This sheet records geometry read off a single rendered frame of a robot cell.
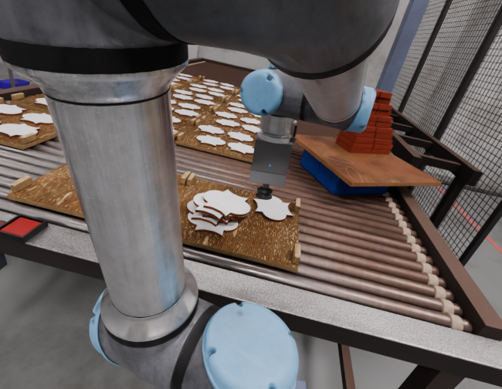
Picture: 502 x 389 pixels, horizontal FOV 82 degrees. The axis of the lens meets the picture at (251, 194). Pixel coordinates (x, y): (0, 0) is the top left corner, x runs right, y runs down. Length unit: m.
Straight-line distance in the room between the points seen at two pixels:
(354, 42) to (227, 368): 0.31
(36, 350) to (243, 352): 1.51
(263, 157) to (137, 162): 0.46
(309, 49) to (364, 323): 0.69
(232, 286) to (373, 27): 0.63
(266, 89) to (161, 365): 0.42
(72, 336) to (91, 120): 1.63
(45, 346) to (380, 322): 1.49
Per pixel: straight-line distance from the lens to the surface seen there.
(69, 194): 1.00
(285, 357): 0.38
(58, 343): 1.80
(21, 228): 0.91
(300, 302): 0.75
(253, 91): 0.51
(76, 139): 0.23
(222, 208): 0.83
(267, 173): 0.67
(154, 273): 0.31
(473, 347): 0.92
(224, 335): 0.37
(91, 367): 1.69
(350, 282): 0.86
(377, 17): 0.19
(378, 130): 1.53
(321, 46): 0.17
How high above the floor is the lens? 1.45
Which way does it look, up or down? 29 degrees down
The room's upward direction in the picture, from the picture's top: 13 degrees clockwise
